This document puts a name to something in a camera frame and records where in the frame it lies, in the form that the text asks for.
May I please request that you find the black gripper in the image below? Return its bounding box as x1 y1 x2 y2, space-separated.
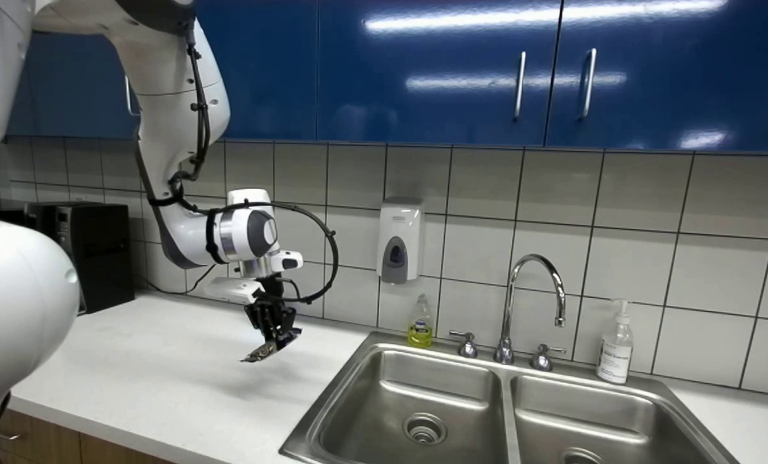
246 274 308 355

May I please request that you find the stainless steel double sink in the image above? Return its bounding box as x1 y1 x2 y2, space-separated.
280 332 742 464

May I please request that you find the green dish soap bottle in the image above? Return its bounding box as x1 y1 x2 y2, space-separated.
406 290 439 350

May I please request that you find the chrome faucet knob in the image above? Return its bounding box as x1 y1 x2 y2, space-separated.
451 330 482 360
530 343 558 373

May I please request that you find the black countertop appliance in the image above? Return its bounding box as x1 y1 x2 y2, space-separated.
55 200 139 315

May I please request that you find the wooden base cabinet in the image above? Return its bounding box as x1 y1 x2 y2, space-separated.
0 409 173 464

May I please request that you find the blue glossy cabinet door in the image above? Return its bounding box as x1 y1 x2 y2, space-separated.
124 0 323 145
544 0 768 156
3 31 131 141
314 0 564 150

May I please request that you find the chrome gooseneck faucet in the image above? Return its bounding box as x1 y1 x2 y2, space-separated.
492 252 571 366

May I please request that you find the clear soap bottle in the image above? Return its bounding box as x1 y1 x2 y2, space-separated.
595 298 638 387

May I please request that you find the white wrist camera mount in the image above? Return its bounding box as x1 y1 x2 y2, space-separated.
228 248 308 283

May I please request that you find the white wall soap dispenser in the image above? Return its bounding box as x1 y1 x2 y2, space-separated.
378 198 425 287

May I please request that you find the silver cabinet door handle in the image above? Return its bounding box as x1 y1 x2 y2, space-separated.
577 46 602 120
121 71 139 119
510 48 531 123

